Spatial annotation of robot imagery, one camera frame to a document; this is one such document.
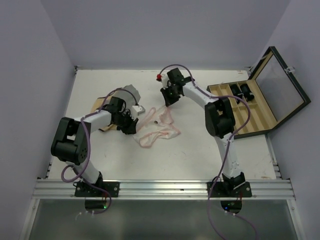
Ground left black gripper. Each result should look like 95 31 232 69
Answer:
114 111 139 135

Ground white pink-trimmed underwear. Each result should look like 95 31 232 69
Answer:
133 105 181 148

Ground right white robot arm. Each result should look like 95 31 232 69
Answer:
156 68 246 197

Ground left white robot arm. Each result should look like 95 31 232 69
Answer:
50 96 140 197

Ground grey underwear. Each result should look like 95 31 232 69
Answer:
116 84 141 106

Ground beige underwear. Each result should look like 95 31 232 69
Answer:
90 96 118 132

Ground black rolled item left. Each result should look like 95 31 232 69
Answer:
229 84 244 99

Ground black rolled item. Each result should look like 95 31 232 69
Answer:
229 84 244 99
240 83 255 102

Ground black rolled item right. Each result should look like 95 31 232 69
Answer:
240 83 255 102

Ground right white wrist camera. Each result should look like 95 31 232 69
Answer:
156 73 170 89

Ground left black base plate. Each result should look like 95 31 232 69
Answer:
72 181 120 198

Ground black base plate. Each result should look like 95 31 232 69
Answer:
206 181 253 198
72 181 120 198

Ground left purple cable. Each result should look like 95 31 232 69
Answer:
61 87 140 215

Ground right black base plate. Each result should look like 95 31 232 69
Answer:
206 181 253 198

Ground aluminium mounting rail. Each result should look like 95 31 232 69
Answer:
32 179 295 200

